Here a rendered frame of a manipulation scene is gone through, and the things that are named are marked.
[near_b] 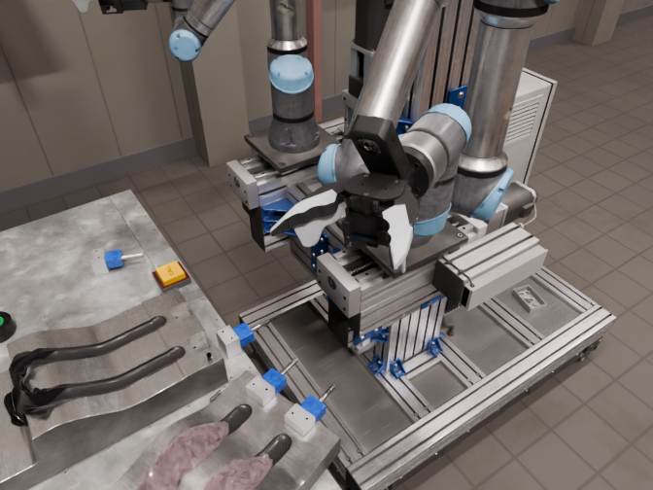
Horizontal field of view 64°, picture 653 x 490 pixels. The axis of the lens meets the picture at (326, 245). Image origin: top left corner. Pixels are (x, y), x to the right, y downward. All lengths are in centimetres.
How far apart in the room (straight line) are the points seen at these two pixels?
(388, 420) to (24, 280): 120
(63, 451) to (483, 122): 100
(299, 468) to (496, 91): 76
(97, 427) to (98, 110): 245
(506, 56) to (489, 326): 142
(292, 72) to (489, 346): 127
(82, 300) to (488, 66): 114
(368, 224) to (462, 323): 159
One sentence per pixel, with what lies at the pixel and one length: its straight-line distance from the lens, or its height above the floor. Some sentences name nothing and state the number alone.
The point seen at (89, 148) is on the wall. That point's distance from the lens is 345.
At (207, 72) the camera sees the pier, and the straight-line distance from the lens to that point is 323.
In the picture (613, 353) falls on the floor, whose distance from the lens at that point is 259.
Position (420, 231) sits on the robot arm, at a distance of 82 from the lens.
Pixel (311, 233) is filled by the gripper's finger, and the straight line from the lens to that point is 62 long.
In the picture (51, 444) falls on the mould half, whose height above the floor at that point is 89.
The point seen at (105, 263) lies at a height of 84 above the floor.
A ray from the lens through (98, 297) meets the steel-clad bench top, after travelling 151.
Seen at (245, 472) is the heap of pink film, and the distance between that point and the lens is 101.
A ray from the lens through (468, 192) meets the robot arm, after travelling 105.
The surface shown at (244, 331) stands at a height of 84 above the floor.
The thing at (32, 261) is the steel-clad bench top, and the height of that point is 80.
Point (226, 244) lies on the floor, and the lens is 283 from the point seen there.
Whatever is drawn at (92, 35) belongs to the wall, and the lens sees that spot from 324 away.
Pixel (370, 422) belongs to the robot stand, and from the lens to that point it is 186.
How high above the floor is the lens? 180
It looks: 41 degrees down
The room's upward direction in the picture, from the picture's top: straight up
